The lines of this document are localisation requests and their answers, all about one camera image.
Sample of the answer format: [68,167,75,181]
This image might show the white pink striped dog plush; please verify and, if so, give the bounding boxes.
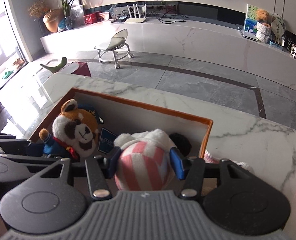
[113,128,193,191]

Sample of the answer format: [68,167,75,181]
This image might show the blue green picture frame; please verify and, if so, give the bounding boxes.
[242,4,258,41]

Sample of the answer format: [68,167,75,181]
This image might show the orange cardboard box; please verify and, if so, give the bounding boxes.
[29,88,213,158]

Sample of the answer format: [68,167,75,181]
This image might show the white marble tv console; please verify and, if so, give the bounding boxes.
[40,18,296,91]

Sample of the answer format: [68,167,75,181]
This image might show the round decorative fan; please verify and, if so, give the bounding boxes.
[270,14,286,45]

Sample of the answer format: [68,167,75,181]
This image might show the green bird toy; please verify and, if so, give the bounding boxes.
[40,57,68,74]

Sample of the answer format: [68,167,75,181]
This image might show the brown teddy bear figure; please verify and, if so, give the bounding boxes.
[255,9,271,43]

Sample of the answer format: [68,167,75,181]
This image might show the small rolling stool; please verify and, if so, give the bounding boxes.
[95,29,134,69]

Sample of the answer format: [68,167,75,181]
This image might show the red storage box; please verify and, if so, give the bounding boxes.
[83,12,99,25]

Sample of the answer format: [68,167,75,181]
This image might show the green plant in vase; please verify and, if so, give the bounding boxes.
[60,0,76,30]

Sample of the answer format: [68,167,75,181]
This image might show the white wifi router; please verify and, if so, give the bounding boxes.
[124,4,147,23]

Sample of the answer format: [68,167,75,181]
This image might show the dried flower bouquet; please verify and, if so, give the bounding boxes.
[28,0,50,18]

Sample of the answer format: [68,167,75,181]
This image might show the orange ceramic vase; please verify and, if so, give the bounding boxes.
[43,9,64,33]

